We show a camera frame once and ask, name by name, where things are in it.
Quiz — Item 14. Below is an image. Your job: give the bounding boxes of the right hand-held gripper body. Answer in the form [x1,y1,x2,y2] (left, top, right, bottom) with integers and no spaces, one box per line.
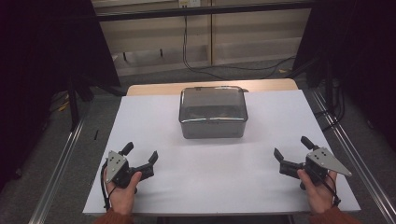
[279,147,353,185]

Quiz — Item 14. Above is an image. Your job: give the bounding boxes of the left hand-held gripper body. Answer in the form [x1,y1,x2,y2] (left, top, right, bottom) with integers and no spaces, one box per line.
[106,150,155,189]

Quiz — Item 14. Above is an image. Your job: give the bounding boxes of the person's right hand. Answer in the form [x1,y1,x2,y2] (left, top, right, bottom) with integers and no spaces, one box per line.
[297,169,339,216]

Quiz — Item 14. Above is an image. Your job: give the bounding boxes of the person's left hand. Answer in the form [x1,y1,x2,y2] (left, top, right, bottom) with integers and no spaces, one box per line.
[105,171,143,216]

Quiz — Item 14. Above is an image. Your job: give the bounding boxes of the white table board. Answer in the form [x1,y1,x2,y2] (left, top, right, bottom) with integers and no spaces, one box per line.
[82,89,361,217]

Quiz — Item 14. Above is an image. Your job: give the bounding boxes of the black stand leg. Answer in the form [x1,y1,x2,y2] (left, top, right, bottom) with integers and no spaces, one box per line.
[67,74,95,133]

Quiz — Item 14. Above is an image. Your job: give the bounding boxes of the black curtain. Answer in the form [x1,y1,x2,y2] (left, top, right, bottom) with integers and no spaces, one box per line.
[0,0,121,190]
[291,0,396,152]

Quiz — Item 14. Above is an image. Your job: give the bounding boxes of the black horizontal bar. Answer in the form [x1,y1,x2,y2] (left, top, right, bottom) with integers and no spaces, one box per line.
[95,0,316,22]

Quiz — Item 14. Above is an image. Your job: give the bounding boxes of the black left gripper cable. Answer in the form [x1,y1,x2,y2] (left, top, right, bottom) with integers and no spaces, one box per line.
[99,161,119,213]

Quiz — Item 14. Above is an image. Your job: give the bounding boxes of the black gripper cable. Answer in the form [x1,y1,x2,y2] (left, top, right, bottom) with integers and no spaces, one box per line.
[99,161,119,213]
[314,173,342,208]

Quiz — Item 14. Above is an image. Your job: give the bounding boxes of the metal floor rail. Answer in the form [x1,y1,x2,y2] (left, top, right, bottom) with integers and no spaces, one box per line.
[28,113,88,224]
[310,89,396,224]

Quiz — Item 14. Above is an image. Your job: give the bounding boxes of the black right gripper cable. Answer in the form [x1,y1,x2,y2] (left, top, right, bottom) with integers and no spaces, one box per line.
[314,173,342,208]

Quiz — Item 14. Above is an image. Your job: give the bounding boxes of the black floor cables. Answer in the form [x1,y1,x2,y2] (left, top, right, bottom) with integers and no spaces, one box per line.
[313,78,347,133]

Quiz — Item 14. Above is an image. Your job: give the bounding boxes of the black wall cable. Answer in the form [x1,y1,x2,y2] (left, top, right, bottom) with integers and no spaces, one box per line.
[181,15,297,81]

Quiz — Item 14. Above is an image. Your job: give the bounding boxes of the white wall socket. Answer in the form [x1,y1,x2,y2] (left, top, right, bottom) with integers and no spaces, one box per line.
[178,0,202,9]

